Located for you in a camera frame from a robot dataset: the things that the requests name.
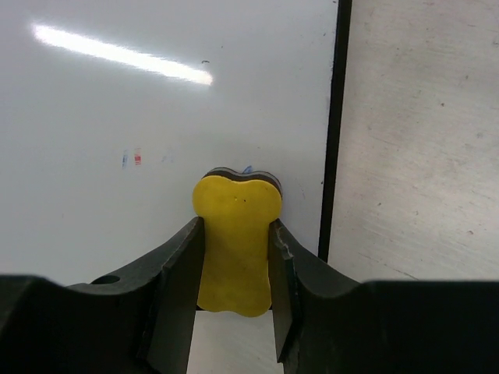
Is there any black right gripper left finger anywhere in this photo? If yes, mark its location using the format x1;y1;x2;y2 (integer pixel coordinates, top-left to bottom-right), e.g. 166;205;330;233
1;218;205;373

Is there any yellow bone-shaped eraser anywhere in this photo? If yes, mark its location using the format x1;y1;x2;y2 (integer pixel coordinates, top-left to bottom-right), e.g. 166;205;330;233
193;167;282;318

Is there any whiteboard with black frame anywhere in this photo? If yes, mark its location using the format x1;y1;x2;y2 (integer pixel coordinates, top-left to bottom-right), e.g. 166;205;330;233
0;0;354;374

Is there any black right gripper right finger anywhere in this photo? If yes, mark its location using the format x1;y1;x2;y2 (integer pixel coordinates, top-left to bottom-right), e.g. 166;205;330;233
268;221;498;373

